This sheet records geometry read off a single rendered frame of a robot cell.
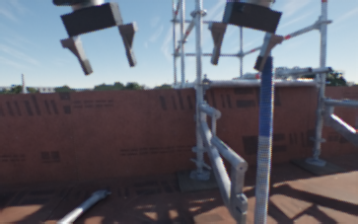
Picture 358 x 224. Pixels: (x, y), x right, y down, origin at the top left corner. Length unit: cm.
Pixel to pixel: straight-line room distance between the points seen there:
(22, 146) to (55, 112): 38
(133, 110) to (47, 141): 70
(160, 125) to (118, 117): 33
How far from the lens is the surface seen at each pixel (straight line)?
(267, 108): 57
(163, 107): 139
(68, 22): 51
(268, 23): 51
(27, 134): 172
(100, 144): 151
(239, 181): 80
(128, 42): 47
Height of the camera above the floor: 69
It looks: 7 degrees down
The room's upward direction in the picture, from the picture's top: 1 degrees counter-clockwise
